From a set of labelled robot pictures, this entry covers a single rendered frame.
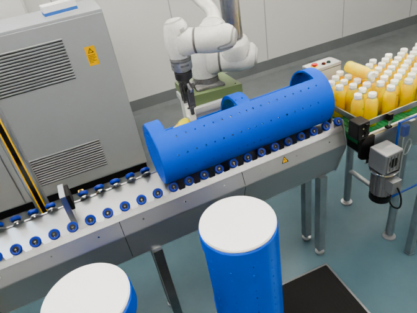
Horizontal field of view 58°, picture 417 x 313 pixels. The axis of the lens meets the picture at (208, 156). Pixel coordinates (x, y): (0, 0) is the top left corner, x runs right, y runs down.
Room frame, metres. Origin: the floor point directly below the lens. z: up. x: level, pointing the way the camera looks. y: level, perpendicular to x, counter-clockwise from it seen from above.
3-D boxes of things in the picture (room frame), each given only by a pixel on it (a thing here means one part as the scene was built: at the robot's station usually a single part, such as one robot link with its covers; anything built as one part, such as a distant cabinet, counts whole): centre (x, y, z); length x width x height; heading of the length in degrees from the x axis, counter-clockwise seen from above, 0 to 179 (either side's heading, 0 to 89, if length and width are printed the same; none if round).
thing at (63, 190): (1.29, 0.62, 1.00); 0.10 x 0.04 x 0.15; 19
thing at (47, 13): (3.03, 0.89, 1.48); 0.24 x 0.12 x 0.08; 114
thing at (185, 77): (1.55, 0.04, 1.36); 0.08 x 0.07 x 0.09; 19
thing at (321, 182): (1.63, -0.60, 0.31); 0.06 x 0.06 x 0.63; 19
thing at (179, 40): (1.54, 0.03, 1.54); 0.13 x 0.11 x 0.16; 76
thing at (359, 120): (1.54, -0.75, 0.95); 0.10 x 0.07 x 0.10; 19
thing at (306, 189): (1.76, -0.56, 0.31); 0.06 x 0.06 x 0.63; 19
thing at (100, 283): (0.77, 0.45, 1.03); 0.28 x 0.28 x 0.01
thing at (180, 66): (1.55, 0.04, 1.43); 0.09 x 0.09 x 0.06
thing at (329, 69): (2.06, -0.74, 1.05); 0.20 x 0.10 x 0.10; 109
